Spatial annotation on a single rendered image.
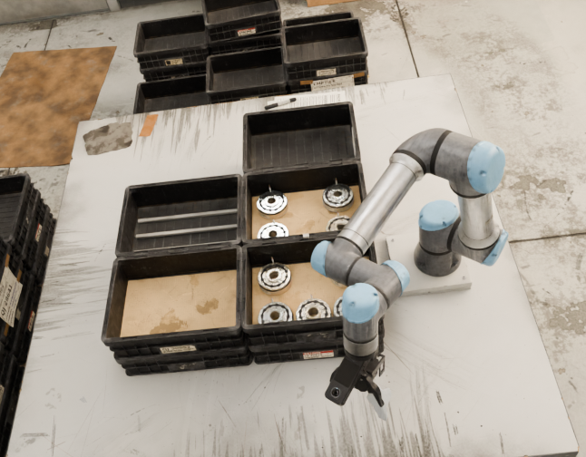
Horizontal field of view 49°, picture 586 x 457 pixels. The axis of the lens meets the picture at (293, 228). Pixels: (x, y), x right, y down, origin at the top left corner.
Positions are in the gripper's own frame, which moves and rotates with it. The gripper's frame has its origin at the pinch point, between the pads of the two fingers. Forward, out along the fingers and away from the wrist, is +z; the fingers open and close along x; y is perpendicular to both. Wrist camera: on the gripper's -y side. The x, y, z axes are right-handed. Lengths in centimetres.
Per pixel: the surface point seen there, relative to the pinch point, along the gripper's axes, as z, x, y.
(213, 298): 9, 61, 17
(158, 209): 0, 100, 35
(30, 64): 36, 338, 144
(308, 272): 5, 41, 39
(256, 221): 1, 67, 47
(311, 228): 1, 49, 54
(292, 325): 1.8, 29.6, 15.6
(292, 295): 8, 40, 30
